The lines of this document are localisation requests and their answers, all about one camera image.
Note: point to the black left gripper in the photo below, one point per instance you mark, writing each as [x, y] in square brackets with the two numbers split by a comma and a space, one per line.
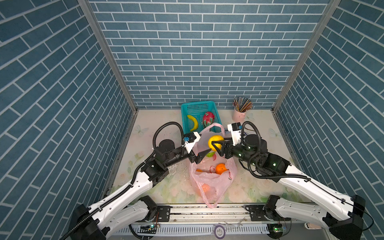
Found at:
[199, 158]

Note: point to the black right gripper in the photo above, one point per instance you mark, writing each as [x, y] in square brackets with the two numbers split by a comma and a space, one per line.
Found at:
[228, 144]

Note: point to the yellow lemon fruit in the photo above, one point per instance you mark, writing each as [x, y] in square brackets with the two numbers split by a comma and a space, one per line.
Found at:
[215, 142]

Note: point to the orange tangerine fruit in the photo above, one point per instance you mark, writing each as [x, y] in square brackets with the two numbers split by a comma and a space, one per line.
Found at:
[221, 168]

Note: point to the pink plastic bag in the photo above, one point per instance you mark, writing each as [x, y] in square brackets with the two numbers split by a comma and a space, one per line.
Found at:
[206, 183]

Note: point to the red dragon fruit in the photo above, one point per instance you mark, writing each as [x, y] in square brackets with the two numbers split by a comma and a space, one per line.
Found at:
[208, 119]

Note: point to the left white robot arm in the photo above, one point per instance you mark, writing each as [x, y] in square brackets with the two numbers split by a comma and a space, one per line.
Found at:
[127, 205]

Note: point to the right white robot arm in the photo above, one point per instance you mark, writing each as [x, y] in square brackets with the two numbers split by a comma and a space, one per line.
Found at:
[340, 214]

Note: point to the yellow banana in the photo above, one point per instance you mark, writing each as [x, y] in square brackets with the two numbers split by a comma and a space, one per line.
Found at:
[195, 122]

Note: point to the pink metal pencil bucket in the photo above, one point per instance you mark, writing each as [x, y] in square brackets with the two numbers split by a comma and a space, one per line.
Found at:
[238, 116]

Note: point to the teal plastic basket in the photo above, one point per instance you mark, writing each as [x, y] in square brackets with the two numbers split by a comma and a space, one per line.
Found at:
[198, 110]

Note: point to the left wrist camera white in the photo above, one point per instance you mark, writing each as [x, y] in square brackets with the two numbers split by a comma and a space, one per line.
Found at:
[190, 139]

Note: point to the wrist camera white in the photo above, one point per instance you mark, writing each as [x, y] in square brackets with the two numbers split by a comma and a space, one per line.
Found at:
[235, 130]
[190, 139]

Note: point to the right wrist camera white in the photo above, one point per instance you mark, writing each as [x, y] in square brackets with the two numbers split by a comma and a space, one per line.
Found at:
[235, 130]

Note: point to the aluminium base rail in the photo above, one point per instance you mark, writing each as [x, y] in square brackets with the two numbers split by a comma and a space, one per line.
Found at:
[210, 213]

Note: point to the right corner aluminium post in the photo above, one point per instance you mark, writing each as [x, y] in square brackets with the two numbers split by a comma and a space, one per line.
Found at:
[318, 30]

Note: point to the corner aluminium post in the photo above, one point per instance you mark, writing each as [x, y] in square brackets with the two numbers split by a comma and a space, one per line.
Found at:
[318, 30]
[92, 20]

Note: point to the left corner aluminium post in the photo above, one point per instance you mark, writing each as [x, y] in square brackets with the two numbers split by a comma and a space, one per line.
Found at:
[92, 20]

